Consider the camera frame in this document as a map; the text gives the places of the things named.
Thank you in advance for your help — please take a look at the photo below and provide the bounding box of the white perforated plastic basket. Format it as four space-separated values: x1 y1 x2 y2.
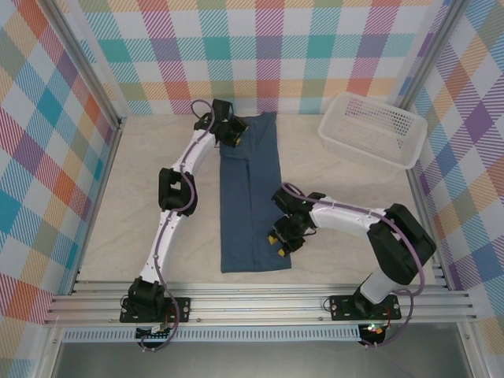
317 93 429 171

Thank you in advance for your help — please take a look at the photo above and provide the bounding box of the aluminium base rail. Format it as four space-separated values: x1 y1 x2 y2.
42 283 477 326

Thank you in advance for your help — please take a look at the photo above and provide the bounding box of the small black circuit board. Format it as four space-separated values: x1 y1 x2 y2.
135 324 174 340
361 322 387 338

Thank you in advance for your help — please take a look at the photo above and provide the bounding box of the blue t-shirt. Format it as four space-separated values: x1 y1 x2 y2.
217 112 295 275

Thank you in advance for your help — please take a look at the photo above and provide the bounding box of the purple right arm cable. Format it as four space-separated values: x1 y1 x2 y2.
280 182 427 350

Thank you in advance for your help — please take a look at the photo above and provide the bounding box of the white slotted cable duct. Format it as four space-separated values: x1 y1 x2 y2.
62 324 363 343

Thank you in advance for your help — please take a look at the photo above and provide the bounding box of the aluminium corner post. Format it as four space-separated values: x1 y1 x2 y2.
395 0 454 115
39 0 128 131

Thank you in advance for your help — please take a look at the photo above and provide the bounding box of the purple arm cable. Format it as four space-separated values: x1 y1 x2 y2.
137 100 217 352
280 182 427 350

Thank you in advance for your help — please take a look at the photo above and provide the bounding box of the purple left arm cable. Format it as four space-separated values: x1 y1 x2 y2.
137 100 217 352

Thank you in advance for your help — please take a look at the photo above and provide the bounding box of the aluminium side rail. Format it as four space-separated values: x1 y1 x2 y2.
69 117 127 296
404 165 450 291

